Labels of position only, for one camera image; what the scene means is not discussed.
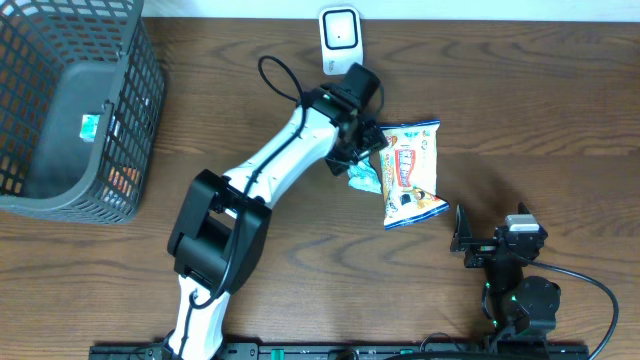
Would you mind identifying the light green snack packet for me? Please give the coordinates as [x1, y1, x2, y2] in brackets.
[347, 158, 382, 194]

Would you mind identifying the large beige snack bag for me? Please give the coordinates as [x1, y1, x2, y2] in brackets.
[379, 119, 449, 230]

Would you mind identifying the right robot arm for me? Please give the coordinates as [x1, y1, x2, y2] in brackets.
[450, 203, 561, 353]

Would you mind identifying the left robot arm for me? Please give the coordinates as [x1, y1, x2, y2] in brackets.
[163, 63, 387, 359]

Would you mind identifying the white barcode scanner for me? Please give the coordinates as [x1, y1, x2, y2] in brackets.
[319, 6, 364, 76]

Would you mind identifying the white label in basket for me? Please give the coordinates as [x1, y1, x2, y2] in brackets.
[79, 114, 100, 143]

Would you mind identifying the dark grey mesh plastic basket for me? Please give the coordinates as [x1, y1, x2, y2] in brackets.
[1, 0, 166, 224]

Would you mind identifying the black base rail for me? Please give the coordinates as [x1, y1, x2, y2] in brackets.
[88, 341, 591, 360]

